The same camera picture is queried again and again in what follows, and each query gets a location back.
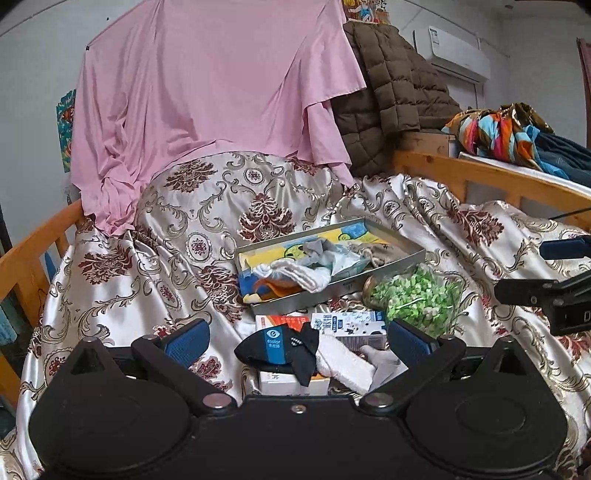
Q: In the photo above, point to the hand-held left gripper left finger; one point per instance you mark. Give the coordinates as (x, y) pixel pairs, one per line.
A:
(187, 345)

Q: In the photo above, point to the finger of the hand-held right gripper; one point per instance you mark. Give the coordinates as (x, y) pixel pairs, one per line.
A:
(565, 248)
(526, 291)

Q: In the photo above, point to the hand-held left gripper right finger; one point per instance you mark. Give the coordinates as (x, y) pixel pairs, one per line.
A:
(408, 345)

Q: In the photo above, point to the white fuzzy cloth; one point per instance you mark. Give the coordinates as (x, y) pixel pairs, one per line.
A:
(344, 362)

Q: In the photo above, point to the black and blue lens cloth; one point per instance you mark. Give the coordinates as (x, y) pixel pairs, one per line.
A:
(268, 348)

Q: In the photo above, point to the printed metal tray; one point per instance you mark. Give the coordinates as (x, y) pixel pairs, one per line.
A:
(401, 240)

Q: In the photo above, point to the striped terry sock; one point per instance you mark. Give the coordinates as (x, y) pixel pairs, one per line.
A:
(307, 279)

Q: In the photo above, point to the grey cloth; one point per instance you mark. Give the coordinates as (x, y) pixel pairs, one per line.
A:
(316, 251)

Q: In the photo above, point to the clear bag of green pieces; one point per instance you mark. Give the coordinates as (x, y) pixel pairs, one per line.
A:
(415, 295)

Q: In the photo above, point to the white and blue carton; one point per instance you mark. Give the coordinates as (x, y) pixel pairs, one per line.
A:
(351, 325)

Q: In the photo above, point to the floral satin blanket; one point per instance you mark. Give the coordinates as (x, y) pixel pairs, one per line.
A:
(138, 286)

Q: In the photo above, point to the blue denim garment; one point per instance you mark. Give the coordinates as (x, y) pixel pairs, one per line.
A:
(568, 159)

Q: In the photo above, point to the orange and white box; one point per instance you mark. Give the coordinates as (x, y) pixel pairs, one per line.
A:
(281, 320)

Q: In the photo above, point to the white mattress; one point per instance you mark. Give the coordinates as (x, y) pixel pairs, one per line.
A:
(508, 168)

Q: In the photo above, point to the plain white box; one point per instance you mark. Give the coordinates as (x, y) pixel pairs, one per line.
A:
(286, 381)

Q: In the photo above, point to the colourful patterned cloth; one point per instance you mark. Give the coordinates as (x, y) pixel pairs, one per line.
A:
(498, 131)

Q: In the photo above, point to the dark red curtain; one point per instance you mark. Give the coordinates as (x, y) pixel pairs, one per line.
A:
(585, 64)

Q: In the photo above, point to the white air conditioner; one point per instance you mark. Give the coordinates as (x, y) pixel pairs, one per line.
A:
(455, 53)

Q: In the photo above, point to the brown puffer jacket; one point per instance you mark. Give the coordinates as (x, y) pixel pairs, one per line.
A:
(392, 97)

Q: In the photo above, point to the pink sheet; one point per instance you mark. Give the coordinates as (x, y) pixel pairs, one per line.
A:
(207, 101)

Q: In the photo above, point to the wooden bed rail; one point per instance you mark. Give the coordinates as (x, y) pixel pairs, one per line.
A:
(27, 258)
(485, 173)

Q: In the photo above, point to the colourful wall poster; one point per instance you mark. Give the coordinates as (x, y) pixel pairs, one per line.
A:
(65, 129)

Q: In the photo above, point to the cartoon wall poster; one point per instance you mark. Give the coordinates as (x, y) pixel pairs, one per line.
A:
(367, 10)

